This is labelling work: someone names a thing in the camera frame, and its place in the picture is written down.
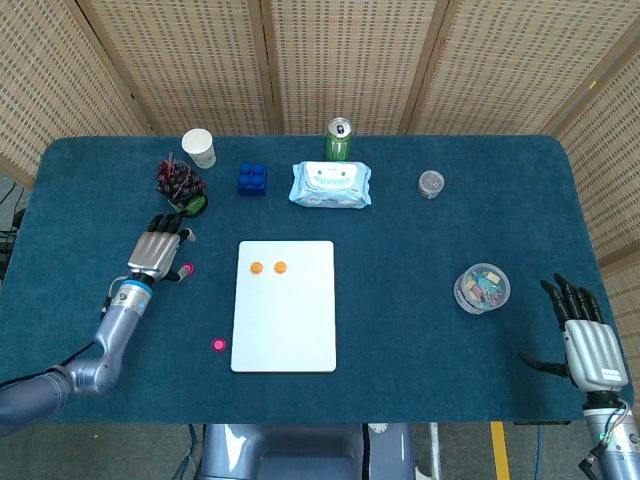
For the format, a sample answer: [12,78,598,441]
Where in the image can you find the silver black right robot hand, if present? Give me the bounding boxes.
[519,271,630,392]

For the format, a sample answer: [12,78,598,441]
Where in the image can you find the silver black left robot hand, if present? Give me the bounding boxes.
[127,213,196,287]

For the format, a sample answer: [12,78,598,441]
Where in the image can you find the dark purple grape bunch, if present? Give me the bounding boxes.
[155,152,208,202]

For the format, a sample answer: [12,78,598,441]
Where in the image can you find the white paper cup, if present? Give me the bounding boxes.
[180,128,218,170]

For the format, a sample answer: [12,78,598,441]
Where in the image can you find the blue building block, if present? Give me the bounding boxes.
[236,163,269,199]

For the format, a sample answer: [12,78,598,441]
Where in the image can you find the large clear binder clip jar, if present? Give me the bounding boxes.
[453,262,512,316]

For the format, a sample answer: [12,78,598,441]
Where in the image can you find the white magnetic whiteboard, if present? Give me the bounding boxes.
[230,240,338,374]

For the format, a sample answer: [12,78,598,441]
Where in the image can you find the white table leg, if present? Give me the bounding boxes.
[429,422,444,480]

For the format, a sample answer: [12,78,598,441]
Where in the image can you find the light blue wet wipes pack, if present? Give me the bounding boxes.
[287,160,374,210]

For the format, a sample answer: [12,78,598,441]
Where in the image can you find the teal table cloth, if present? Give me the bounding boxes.
[0,134,636,426]

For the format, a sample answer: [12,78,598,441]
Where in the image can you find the green drink can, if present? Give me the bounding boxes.
[326,117,354,162]

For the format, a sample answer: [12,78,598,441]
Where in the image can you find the small clear paper clip jar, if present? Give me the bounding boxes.
[417,169,446,200]

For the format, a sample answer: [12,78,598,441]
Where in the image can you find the grey robot torso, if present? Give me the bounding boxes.
[199,423,416,480]

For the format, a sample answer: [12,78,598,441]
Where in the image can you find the woven bamboo folding screen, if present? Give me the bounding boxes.
[0,0,640,351]

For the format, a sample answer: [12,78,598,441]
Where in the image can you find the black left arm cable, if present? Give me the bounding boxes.
[0,340,100,390]

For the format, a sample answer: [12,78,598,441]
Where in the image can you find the black floor cable bundle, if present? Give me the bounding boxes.
[0,182,26,266]

